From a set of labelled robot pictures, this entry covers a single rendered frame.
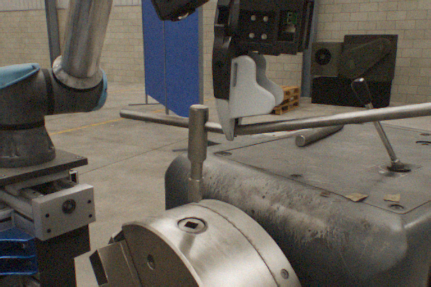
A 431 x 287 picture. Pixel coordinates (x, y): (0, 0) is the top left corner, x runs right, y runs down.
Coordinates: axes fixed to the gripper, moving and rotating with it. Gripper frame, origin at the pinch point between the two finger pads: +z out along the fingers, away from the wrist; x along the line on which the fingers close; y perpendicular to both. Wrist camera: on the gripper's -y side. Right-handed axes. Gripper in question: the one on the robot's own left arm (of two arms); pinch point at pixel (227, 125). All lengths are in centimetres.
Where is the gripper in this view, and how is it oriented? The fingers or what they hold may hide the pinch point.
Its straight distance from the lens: 46.4
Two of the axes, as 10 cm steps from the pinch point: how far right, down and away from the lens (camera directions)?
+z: -0.6, 9.5, 3.2
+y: 9.3, 1.7, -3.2
